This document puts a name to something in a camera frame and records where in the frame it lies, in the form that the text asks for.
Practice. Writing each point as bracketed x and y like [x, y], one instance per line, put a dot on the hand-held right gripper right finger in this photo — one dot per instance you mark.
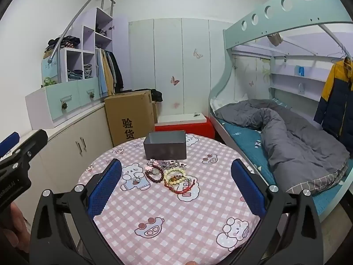
[248, 187]

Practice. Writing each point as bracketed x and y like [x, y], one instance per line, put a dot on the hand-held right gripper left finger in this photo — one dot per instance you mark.
[106, 187]

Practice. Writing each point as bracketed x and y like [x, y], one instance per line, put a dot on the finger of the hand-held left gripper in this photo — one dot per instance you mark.
[35, 140]
[9, 141]

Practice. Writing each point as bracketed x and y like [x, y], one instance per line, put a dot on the grey metal box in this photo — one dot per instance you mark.
[165, 150]

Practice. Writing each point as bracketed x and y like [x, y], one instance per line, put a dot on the person's left hand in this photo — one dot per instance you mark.
[16, 226]

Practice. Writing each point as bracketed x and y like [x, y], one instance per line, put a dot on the cream low cabinet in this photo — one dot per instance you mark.
[66, 143]

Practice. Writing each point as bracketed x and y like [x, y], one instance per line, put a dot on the lilac stair shelf unit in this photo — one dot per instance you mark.
[58, 99]

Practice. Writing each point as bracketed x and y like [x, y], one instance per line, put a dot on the teal bedsheet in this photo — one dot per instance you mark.
[245, 140]

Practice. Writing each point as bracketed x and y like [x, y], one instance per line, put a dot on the green toy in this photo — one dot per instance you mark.
[49, 82]

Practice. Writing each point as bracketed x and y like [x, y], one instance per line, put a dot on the grey duvet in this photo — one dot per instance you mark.
[297, 149]

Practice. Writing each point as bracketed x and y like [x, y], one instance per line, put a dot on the pink checked tablecloth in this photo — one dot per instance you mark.
[165, 220]

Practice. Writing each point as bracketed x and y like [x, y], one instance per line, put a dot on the folded dark jeans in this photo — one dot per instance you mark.
[75, 76]

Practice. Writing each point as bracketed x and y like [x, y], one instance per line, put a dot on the large cardboard box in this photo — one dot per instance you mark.
[129, 110]

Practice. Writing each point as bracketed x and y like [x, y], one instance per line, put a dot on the red bench with white top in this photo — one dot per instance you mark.
[184, 128]

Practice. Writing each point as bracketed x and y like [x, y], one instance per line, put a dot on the folded light jeans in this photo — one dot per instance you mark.
[88, 71]

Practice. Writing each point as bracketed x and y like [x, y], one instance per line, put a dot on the white pillow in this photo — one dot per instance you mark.
[220, 103]

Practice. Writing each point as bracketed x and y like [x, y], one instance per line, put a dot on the small cardboard box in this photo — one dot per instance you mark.
[155, 113]

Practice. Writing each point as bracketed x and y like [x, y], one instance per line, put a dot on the light blue hanging shirt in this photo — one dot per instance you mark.
[101, 74]

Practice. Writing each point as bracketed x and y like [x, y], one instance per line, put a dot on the yellow hanging sweater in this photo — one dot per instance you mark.
[109, 74]

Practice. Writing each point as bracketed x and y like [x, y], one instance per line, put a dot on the dark folded clothes pile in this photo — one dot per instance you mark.
[64, 42]

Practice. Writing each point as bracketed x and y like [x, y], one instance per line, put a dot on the black bag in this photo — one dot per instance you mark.
[157, 95]

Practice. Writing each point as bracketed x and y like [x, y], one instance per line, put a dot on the black hanging coat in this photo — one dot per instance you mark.
[118, 71]

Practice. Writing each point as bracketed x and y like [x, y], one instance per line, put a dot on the small white shelf ornament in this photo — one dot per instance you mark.
[301, 88]

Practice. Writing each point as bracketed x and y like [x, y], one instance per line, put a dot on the yellow and navy jacket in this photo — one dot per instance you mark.
[333, 102]

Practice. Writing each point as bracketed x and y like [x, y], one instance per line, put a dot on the lilac wardrobe door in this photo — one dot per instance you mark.
[121, 49]

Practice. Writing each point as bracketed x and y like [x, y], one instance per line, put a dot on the pink butterfly sticker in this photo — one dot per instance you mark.
[174, 80]

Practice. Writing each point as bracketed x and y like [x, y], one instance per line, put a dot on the blue packet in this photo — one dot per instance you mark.
[300, 71]

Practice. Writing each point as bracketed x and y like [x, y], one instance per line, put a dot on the folded clothes in cubby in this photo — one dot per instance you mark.
[101, 31]

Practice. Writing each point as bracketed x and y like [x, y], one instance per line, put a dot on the grey metal handrail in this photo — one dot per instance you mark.
[80, 13]

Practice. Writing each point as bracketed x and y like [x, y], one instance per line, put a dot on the white wardrobe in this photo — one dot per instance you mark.
[165, 60]

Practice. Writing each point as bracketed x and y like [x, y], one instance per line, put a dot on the pale butterfly sticker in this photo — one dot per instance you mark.
[197, 54]

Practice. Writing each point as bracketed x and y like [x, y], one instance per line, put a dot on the brown cloth bundle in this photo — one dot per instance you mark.
[275, 39]

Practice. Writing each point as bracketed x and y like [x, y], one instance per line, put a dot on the mint green bunk bed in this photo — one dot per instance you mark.
[248, 30]

